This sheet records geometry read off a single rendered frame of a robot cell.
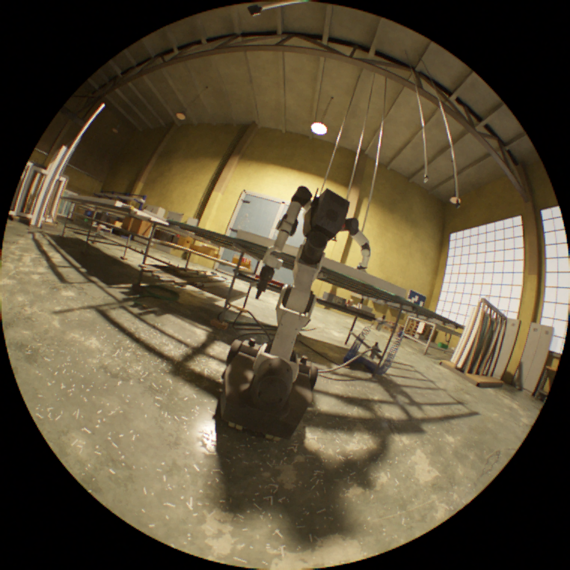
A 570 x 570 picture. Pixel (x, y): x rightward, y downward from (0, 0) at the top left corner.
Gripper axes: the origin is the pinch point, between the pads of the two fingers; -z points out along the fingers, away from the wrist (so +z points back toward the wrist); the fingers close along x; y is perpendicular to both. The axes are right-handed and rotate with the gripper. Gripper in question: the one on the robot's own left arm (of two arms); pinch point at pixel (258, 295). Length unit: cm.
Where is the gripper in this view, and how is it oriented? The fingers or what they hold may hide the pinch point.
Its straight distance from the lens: 118.3
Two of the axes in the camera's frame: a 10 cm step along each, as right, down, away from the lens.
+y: -8.9, -3.8, -2.4
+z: 3.8, -9.2, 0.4
